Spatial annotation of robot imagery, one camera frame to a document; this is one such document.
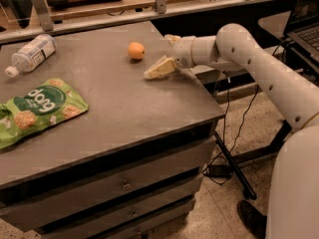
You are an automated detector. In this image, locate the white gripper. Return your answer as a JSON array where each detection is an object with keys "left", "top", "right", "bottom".
[{"left": 144, "top": 34, "right": 195, "bottom": 80}]

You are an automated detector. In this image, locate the orange fruit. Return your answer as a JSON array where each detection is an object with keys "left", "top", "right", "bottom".
[{"left": 128, "top": 42, "right": 146, "bottom": 60}]

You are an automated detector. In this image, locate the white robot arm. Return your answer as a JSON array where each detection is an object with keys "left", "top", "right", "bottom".
[{"left": 145, "top": 23, "right": 319, "bottom": 239}]

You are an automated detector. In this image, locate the green rice chip bag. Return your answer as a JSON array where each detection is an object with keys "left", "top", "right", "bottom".
[{"left": 0, "top": 78, "right": 89, "bottom": 149}]

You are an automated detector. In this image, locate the grey drawer cabinet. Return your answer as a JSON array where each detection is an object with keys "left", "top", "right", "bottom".
[{"left": 0, "top": 22, "right": 222, "bottom": 239}]

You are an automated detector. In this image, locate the black power adapter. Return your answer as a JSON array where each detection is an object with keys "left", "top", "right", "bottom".
[{"left": 206, "top": 165, "right": 232, "bottom": 178}]

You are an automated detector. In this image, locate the black laptop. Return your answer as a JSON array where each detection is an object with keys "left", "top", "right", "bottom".
[{"left": 284, "top": 0, "right": 319, "bottom": 62}]

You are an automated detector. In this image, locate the clear plastic water bottle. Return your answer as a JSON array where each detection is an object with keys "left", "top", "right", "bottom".
[{"left": 5, "top": 34, "right": 57, "bottom": 78}]

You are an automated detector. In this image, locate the black shoe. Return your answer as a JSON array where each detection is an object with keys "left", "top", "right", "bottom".
[{"left": 237, "top": 200, "right": 267, "bottom": 239}]

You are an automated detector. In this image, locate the black cable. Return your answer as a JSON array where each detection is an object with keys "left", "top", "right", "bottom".
[{"left": 202, "top": 71, "right": 260, "bottom": 186}]

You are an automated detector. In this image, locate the metal shelf rail frame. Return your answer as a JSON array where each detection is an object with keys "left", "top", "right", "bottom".
[{"left": 0, "top": 0, "right": 289, "bottom": 44}]

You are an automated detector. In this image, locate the black table leg frame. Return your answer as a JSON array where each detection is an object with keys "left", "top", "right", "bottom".
[{"left": 214, "top": 120, "right": 292, "bottom": 200}]

